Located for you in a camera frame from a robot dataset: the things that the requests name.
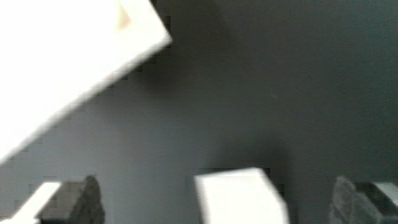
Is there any white square tabletop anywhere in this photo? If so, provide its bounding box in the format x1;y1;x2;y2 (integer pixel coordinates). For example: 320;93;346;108
0;0;172;164

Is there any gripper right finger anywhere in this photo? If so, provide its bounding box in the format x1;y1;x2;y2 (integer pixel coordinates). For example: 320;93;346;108
328;176;398;224

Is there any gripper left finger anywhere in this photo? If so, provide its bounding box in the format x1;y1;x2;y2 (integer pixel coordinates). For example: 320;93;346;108
37;175;105;224

